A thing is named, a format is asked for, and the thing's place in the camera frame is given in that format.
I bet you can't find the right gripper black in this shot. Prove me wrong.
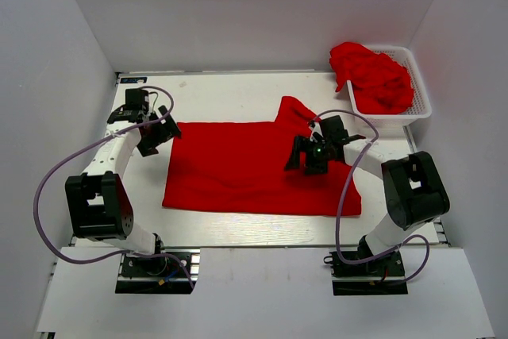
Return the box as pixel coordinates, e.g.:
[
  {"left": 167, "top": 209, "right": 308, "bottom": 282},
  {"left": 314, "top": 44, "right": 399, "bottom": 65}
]
[{"left": 285, "top": 134, "right": 333, "bottom": 175}]

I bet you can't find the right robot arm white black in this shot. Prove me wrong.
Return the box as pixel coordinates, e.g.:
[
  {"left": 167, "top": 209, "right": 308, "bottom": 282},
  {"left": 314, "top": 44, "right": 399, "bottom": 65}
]
[{"left": 285, "top": 110, "right": 450, "bottom": 275}]

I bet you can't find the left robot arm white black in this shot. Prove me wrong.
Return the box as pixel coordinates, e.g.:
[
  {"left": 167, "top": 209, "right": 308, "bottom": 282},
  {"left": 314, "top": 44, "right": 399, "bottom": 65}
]
[{"left": 65, "top": 86, "right": 182, "bottom": 275}]

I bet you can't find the blue table label sticker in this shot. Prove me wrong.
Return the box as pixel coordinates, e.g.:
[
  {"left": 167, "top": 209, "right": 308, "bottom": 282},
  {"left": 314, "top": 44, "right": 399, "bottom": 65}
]
[{"left": 120, "top": 76, "right": 148, "bottom": 84}]

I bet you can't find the red t shirt pile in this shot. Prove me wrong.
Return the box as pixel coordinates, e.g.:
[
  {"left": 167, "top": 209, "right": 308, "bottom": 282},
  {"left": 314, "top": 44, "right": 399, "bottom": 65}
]
[{"left": 329, "top": 42, "right": 414, "bottom": 115}]

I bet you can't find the white plastic basket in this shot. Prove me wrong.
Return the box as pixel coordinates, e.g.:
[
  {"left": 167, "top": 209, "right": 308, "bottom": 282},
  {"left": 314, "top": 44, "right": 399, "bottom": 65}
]
[{"left": 344, "top": 44, "right": 432, "bottom": 129}]

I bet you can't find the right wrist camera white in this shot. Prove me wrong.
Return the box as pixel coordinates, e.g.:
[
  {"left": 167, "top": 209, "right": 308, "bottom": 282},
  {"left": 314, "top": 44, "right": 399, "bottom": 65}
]
[{"left": 308, "top": 119, "right": 320, "bottom": 129}]

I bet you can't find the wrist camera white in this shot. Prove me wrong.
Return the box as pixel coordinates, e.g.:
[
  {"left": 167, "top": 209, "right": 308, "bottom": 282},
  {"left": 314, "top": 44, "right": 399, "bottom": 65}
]
[
  {"left": 308, "top": 119, "right": 320, "bottom": 129},
  {"left": 148, "top": 91, "right": 159, "bottom": 117}
]

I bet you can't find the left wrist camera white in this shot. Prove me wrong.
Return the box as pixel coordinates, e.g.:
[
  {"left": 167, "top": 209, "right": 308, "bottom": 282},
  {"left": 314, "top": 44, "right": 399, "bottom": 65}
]
[{"left": 148, "top": 91, "right": 159, "bottom": 117}]

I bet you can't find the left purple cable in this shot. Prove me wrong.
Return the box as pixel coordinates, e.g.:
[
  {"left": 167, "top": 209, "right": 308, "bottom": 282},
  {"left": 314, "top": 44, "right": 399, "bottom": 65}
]
[{"left": 33, "top": 85, "right": 195, "bottom": 291}]

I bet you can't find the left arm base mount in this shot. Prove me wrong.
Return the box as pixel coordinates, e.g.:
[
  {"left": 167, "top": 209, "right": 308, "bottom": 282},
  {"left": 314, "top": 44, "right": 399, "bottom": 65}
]
[{"left": 115, "top": 249, "right": 200, "bottom": 295}]

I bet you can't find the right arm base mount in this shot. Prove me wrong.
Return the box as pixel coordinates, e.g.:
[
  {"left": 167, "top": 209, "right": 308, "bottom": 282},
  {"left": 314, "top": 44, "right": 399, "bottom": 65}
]
[{"left": 323, "top": 252, "right": 408, "bottom": 296}]

